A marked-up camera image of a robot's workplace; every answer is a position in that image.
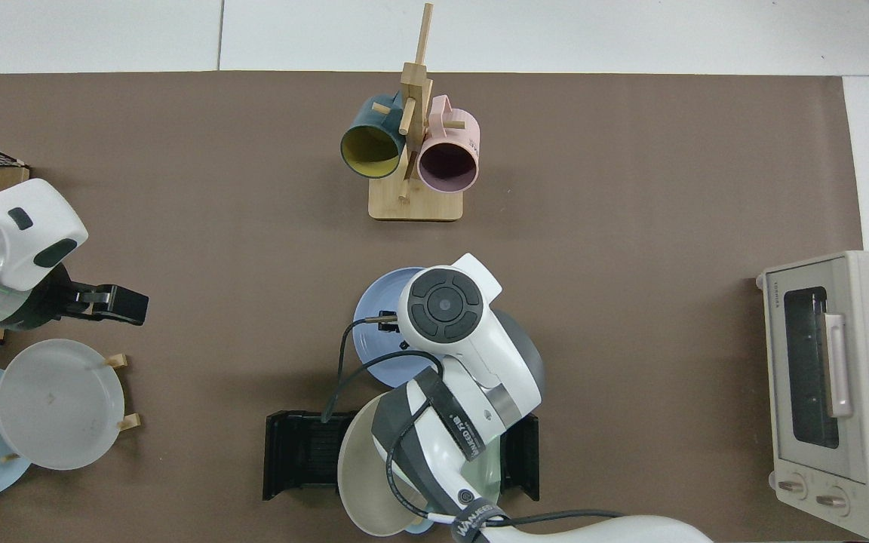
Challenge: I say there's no wooden plate rack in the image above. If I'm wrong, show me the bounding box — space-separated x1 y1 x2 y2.
0 353 142 463

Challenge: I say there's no grey plate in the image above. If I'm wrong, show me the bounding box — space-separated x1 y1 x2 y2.
0 339 126 471

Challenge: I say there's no black dish rack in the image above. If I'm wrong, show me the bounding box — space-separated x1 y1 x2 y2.
263 411 541 502

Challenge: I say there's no beige plate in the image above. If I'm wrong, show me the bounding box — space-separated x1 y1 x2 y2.
337 392 435 537

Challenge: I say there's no pale green plate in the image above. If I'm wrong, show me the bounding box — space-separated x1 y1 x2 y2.
459 441 503 529

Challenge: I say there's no wooden cup stand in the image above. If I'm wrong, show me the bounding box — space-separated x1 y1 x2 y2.
368 2 465 222

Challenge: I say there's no pink cup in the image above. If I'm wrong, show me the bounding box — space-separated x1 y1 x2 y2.
416 94 481 194

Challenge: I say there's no dark teal cup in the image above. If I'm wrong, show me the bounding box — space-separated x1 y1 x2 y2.
339 92 408 179

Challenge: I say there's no brown table cloth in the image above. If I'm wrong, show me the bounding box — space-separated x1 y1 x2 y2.
0 72 865 543

